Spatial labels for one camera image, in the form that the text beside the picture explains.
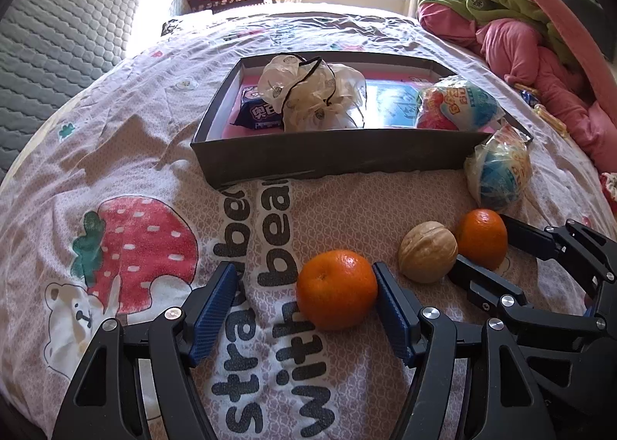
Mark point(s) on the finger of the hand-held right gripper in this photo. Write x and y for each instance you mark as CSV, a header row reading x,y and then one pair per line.
x,y
530,237
482,283

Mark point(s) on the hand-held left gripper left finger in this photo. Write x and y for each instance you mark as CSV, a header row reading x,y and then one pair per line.
x,y
214,310

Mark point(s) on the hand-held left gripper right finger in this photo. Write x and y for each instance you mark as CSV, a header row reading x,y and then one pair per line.
x,y
393,314

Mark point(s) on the small orange mandarin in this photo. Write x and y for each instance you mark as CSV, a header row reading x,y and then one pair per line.
x,y
482,237

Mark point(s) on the large orange mandarin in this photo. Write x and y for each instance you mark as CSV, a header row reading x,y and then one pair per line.
x,y
337,290

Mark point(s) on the tan walnut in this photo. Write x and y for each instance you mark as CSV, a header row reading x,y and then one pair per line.
x,y
426,252

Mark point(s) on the round blue orange snack bag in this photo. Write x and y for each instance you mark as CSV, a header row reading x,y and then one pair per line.
x,y
499,170

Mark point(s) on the round red blue snack bag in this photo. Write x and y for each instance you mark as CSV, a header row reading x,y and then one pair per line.
x,y
453,105

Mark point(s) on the shallow grey cardboard box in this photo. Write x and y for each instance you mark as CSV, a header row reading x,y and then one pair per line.
x,y
328,155

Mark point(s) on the red patterned packet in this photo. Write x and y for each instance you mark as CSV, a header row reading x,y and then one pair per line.
x,y
610,192

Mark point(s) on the small wrapped snack packets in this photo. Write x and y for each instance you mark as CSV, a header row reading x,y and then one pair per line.
x,y
540,105

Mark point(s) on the pink garment heap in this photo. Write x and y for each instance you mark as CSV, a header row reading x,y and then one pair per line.
x,y
520,54

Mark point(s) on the pink and blue picture book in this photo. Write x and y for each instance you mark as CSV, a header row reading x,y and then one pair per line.
x,y
390,102

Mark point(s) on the blue cookie packet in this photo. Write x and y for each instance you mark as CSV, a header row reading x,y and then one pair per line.
x,y
258,112

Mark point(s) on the pink curved cushion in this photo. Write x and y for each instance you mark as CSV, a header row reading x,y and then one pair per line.
x,y
569,16

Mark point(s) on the black television screen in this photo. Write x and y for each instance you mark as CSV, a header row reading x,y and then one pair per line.
x,y
576,6

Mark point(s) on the green jacket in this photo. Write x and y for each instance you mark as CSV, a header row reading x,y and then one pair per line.
x,y
491,1

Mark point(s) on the dark patterned cloth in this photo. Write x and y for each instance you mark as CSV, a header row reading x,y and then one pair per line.
x,y
176,25

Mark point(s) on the grey quilted mattress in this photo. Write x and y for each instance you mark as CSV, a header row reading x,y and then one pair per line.
x,y
62,35

